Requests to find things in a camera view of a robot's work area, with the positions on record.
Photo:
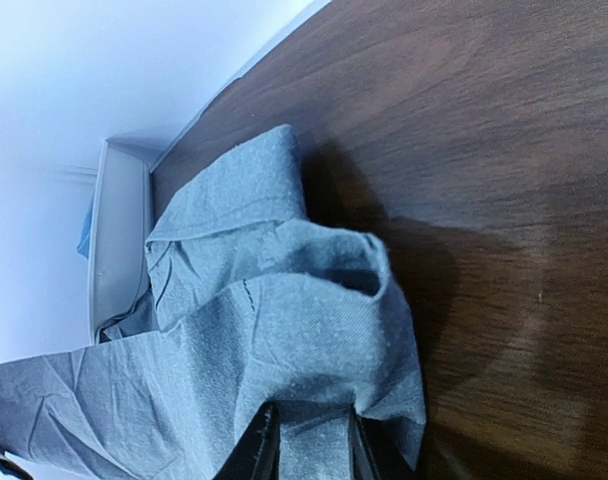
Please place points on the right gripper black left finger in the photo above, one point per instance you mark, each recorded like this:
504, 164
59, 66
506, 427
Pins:
256, 454

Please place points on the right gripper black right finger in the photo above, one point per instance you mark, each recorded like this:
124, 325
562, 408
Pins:
366, 449

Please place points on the grey long sleeve shirt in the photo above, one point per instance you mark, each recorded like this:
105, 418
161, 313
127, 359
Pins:
255, 304

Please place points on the white plastic laundry basket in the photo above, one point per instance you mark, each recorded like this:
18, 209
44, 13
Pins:
122, 218

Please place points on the light blue folded shirt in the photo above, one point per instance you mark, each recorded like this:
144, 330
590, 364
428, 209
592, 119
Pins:
83, 246

